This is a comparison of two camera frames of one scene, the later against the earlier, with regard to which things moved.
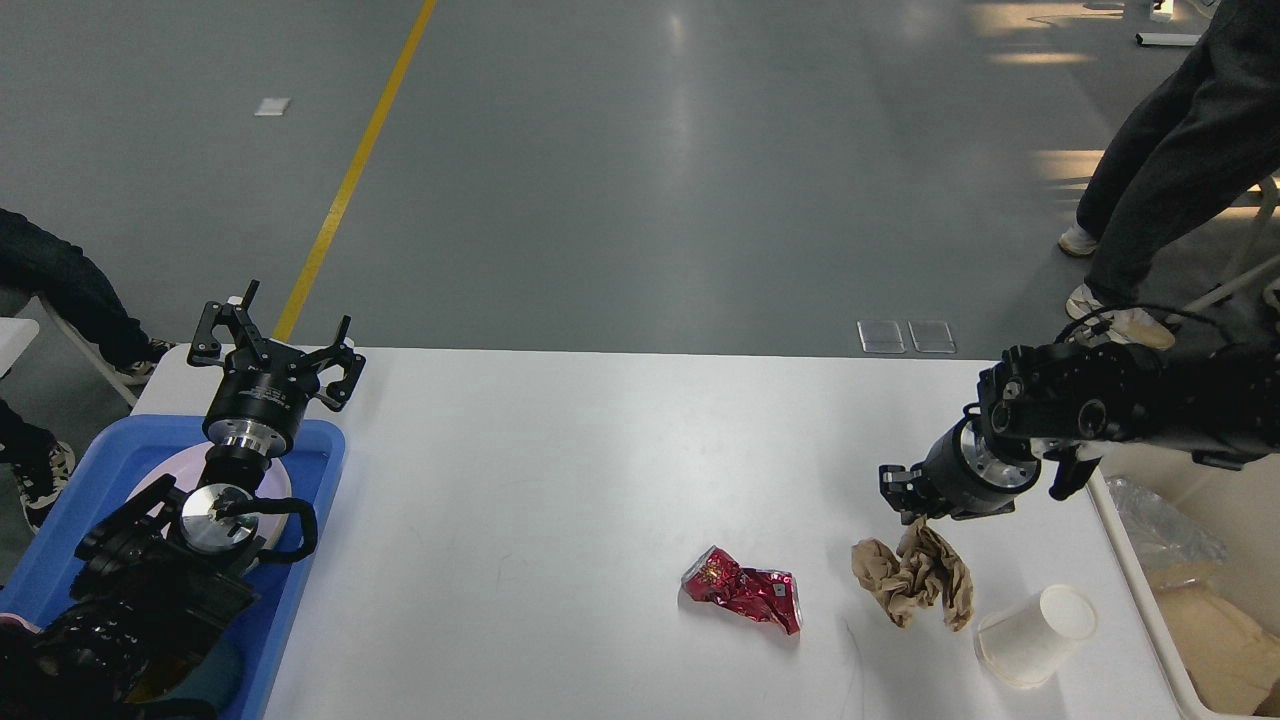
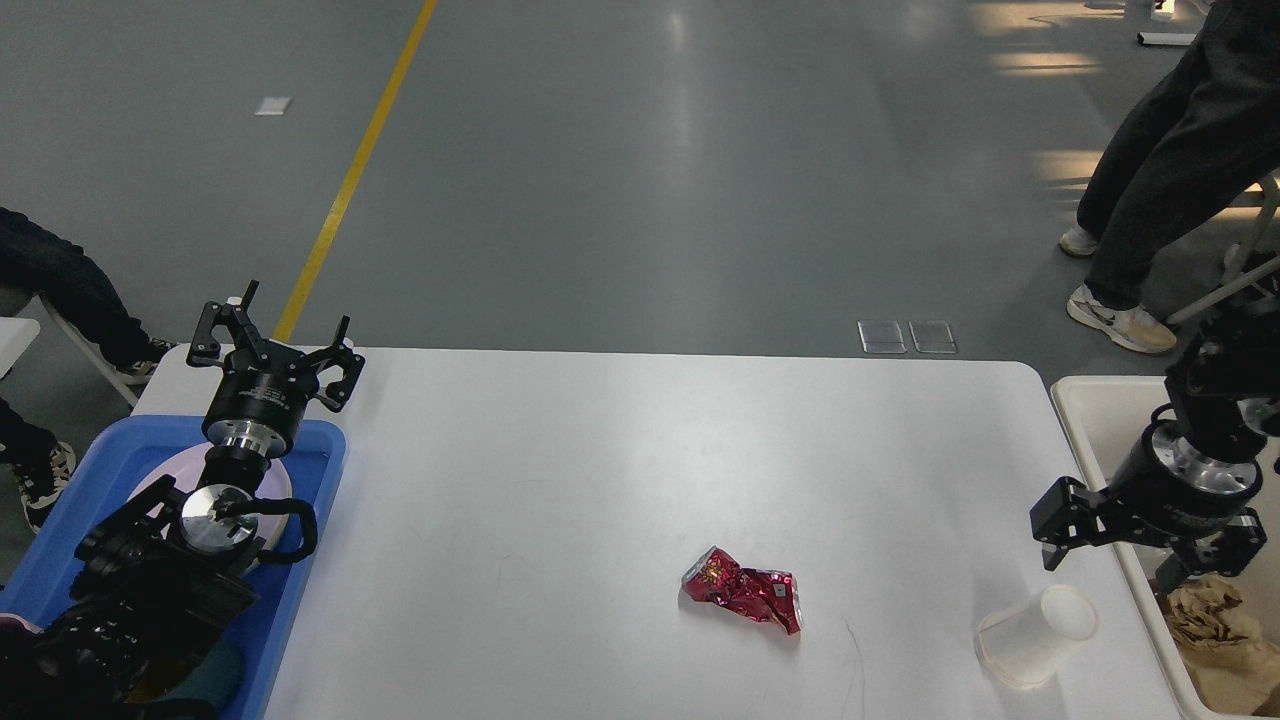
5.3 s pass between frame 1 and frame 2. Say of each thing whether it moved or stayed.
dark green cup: stayed
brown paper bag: stayed
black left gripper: stayed
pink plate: stayed
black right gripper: moved
